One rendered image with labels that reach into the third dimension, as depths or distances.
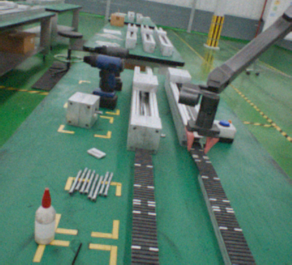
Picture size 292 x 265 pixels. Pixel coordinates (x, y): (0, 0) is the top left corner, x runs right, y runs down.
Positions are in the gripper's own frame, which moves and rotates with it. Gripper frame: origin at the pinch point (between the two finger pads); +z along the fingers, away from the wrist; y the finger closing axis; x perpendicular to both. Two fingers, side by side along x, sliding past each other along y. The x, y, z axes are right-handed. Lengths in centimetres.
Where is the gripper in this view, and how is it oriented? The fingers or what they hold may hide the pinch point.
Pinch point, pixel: (197, 149)
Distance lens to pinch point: 104.6
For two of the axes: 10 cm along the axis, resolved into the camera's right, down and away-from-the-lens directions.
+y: -9.9, -1.5, -0.8
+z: -1.7, 9.2, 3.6
